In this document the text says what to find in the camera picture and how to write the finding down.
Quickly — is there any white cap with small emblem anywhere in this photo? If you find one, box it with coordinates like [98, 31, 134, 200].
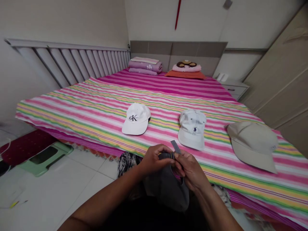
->
[178, 110, 207, 151]

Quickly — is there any person's right hand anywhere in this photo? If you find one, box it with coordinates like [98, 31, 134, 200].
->
[174, 151, 210, 192]

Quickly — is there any folded purple blanket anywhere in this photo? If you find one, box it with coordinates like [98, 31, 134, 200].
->
[128, 56, 163, 76]

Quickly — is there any striped pink bed sheet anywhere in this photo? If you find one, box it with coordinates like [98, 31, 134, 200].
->
[15, 76, 308, 216]

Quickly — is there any white cap with black letters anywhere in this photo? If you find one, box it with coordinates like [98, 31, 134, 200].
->
[122, 103, 151, 135]

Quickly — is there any green plastic stool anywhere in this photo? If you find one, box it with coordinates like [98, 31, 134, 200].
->
[17, 141, 74, 178]

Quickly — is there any white cable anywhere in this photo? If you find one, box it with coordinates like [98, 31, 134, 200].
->
[0, 138, 13, 177]

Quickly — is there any beige wardrobe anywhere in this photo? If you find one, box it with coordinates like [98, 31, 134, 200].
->
[243, 4, 308, 142]

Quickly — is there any bed with padded headboard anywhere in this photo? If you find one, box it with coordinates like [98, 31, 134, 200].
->
[15, 40, 308, 231]

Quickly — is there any person's left hand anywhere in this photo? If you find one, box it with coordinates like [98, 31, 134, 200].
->
[139, 144, 177, 175]

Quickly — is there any grey baseball cap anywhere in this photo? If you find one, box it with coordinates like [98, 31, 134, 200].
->
[143, 140, 191, 212]

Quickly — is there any beige baseball cap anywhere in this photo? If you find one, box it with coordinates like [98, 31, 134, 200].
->
[227, 121, 279, 174]

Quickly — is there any white bedside table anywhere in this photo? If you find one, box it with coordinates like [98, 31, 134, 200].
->
[212, 73, 250, 101]

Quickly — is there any dark red cushion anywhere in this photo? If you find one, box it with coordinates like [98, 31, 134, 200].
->
[0, 131, 58, 167]

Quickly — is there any pink bear cushion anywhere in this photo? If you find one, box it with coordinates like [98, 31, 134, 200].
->
[172, 59, 202, 73]

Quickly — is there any red hanging ornament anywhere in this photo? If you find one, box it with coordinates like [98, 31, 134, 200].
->
[175, 0, 181, 30]

